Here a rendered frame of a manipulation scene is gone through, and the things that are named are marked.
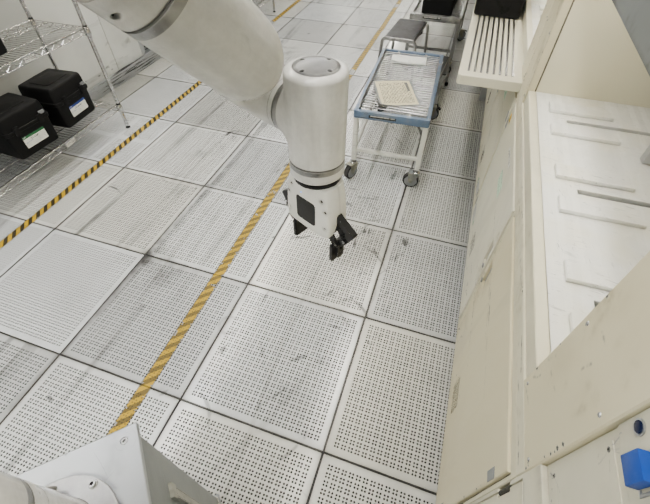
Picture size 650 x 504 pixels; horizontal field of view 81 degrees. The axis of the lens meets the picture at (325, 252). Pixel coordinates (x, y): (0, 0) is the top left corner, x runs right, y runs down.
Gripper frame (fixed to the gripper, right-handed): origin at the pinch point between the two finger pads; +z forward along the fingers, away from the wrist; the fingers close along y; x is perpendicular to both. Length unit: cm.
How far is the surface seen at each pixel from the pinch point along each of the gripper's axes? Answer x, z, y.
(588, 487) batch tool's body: -5, 2, 51
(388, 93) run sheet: 148, 54, -88
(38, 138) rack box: -6, 76, -230
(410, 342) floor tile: 51, 101, 6
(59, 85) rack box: 21, 58, -246
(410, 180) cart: 138, 94, -57
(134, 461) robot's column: -46, 25, -2
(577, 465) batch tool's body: -2, 4, 50
